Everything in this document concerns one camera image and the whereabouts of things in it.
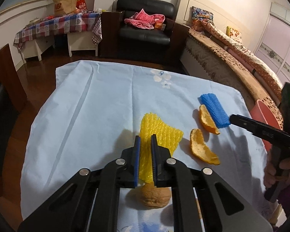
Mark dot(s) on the pink garment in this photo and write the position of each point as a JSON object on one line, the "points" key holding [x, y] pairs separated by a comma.
{"points": [[143, 20]]}

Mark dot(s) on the black leather armchair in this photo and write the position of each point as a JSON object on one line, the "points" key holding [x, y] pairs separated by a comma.
{"points": [[142, 30]]}

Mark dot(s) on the pink plastic basin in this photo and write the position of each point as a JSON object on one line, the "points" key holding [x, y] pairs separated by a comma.
{"points": [[262, 113]]}

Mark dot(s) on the bed with brown blanket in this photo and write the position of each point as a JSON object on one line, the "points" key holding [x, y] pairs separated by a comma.
{"points": [[204, 56]]}

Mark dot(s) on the lilac sliding wardrobe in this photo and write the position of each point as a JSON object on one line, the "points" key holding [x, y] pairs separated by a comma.
{"points": [[274, 46]]}

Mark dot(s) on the person's right hand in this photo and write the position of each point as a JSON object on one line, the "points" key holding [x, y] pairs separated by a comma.
{"points": [[270, 171]]}

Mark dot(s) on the small orange box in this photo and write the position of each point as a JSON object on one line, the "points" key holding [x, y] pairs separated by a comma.
{"points": [[159, 26]]}

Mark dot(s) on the brown walnut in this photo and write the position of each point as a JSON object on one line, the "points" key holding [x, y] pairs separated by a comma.
{"points": [[152, 197]]}

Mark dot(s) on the colourful cartoon pillow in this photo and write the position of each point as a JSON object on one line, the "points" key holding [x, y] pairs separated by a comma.
{"points": [[199, 14]]}

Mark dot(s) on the checkered tablecloth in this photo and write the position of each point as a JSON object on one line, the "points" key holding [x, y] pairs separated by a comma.
{"points": [[81, 22]]}

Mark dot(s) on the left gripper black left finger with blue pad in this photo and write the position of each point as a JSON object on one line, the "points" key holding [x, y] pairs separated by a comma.
{"points": [[89, 200]]}

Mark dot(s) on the orange dotted folded quilt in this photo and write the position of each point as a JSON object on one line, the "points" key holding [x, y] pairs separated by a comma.
{"points": [[245, 56]]}

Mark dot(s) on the brown paper bag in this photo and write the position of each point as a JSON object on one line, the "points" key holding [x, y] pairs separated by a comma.
{"points": [[63, 7]]}

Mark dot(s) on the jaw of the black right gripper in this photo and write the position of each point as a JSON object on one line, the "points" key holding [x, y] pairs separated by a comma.
{"points": [[243, 122]]}

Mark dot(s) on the blue foam fruit net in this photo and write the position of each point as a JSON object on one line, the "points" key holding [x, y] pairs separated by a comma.
{"points": [[214, 107]]}

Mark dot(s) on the yellow red patterned pillow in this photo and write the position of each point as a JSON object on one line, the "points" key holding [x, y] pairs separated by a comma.
{"points": [[234, 34]]}

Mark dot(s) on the dark wooden chair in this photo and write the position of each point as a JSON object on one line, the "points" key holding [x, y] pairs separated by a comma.
{"points": [[12, 99]]}

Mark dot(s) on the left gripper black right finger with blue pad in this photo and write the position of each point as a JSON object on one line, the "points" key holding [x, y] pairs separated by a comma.
{"points": [[202, 200]]}

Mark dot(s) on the orange peel piece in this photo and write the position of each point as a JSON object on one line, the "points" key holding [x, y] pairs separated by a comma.
{"points": [[200, 150], [207, 121]]}

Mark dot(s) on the yellow foam fruit net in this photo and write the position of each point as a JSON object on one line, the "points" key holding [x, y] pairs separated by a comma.
{"points": [[167, 137]]}

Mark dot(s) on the white side table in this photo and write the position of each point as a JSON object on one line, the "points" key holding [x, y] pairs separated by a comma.
{"points": [[66, 43]]}

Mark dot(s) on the red gift bag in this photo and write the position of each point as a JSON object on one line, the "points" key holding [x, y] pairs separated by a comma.
{"points": [[81, 6]]}

